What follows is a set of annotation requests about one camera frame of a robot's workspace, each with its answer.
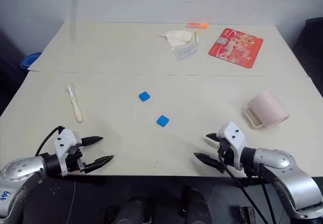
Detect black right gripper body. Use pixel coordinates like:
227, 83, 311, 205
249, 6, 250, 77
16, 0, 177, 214
217, 138, 235, 172

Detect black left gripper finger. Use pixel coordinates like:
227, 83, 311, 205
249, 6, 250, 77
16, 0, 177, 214
80, 136, 104, 147
84, 154, 115, 174

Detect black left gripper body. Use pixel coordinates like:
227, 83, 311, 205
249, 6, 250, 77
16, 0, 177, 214
66, 145, 87, 174

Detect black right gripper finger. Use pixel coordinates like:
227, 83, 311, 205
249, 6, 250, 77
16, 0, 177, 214
206, 133, 222, 143
193, 152, 225, 174

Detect cream toothbrush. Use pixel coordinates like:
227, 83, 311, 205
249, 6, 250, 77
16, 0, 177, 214
65, 83, 84, 123

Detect pink ribbed cup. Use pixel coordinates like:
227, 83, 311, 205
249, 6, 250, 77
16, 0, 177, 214
243, 90, 290, 129

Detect clear plastic bag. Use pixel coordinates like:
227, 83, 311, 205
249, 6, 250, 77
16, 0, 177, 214
172, 44, 198, 62

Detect red printed square mat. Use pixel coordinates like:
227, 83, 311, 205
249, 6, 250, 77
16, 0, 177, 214
208, 27, 264, 69

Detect blue round basin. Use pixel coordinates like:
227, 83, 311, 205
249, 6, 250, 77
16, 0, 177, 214
20, 52, 42, 71

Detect orange rectangular box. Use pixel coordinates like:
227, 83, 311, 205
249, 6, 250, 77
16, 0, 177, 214
186, 22, 209, 29

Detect black chair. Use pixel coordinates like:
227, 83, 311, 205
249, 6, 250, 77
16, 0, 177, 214
292, 18, 323, 96

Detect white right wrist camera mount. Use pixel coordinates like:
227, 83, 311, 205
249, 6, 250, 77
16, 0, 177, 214
217, 122, 246, 171

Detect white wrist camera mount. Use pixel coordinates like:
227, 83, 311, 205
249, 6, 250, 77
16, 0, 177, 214
53, 129, 82, 177
217, 122, 246, 171

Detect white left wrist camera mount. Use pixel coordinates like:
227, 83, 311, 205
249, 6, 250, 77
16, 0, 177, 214
53, 129, 82, 177

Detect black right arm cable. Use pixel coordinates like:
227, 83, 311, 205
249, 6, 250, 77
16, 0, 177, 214
218, 143, 276, 224

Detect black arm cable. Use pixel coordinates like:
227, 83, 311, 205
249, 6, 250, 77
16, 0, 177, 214
218, 143, 276, 224
34, 126, 65, 157

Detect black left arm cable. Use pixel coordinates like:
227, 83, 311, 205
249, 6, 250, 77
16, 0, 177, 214
34, 126, 65, 157

